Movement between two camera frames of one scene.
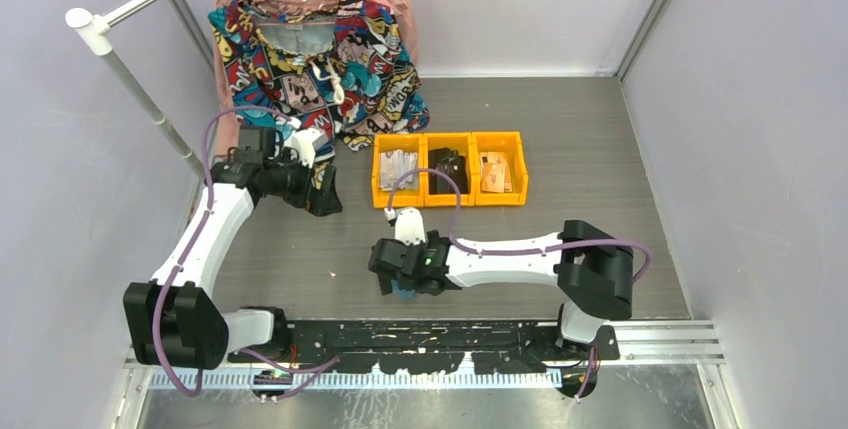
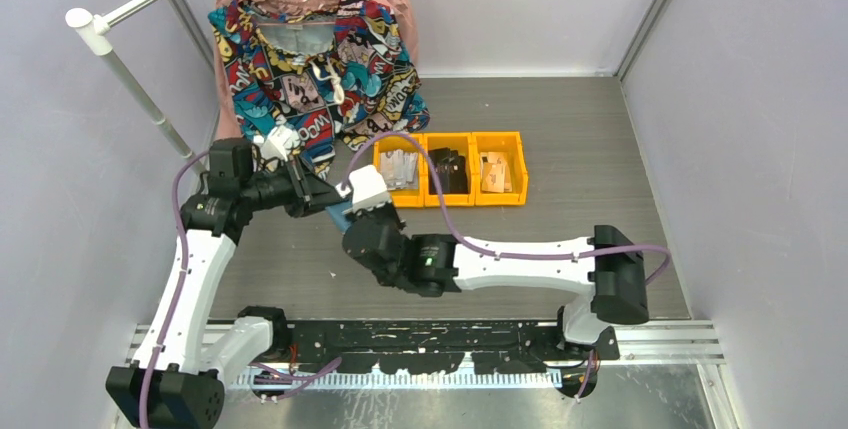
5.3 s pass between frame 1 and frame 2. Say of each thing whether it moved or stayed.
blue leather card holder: moved
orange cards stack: stayed
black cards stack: stayed
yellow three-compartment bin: stayed
